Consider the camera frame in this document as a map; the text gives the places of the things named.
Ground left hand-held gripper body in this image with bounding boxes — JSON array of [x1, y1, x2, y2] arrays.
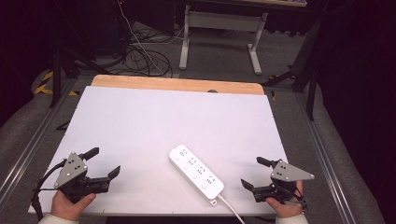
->
[[53, 151, 111, 204]]

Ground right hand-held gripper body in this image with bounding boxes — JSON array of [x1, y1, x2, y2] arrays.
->
[[252, 160, 316, 203]]

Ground person's right hand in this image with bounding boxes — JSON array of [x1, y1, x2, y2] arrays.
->
[[265, 180, 305, 219]]

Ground person's left hand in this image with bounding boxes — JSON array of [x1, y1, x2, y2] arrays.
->
[[50, 189, 97, 222]]

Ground white power strip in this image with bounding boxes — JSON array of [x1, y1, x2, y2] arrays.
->
[[168, 144, 225, 206]]

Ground white board sheet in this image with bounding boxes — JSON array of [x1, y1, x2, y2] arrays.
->
[[28, 85, 290, 217]]

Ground yellow black floor tape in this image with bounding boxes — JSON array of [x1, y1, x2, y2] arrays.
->
[[33, 70, 80, 97]]

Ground black tripod stand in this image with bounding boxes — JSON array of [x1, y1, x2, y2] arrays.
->
[[49, 0, 110, 109]]

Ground black metal stand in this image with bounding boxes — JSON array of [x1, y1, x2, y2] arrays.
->
[[261, 18, 323, 121]]

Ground wooden desk top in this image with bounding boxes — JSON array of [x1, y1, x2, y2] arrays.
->
[[199, 0, 308, 8]]

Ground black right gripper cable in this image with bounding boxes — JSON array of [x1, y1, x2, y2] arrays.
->
[[283, 186, 309, 213]]

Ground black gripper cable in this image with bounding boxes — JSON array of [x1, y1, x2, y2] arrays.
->
[[283, 186, 309, 213], [30, 159, 68, 221]]

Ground white power strip cable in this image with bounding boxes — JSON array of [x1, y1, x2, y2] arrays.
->
[[217, 193, 247, 224]]

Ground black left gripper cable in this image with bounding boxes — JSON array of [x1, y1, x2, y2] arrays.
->
[[30, 159, 68, 221]]

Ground grey metal rail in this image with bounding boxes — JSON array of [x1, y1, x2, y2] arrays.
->
[[294, 92, 357, 224], [0, 77, 79, 203]]

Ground black floor cables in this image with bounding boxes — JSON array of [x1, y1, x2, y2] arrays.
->
[[122, 44, 175, 77]]

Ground white floor cable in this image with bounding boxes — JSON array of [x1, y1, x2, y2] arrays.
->
[[117, 0, 186, 77]]

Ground white metal desk frame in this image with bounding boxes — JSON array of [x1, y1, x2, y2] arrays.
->
[[178, 4, 269, 77]]

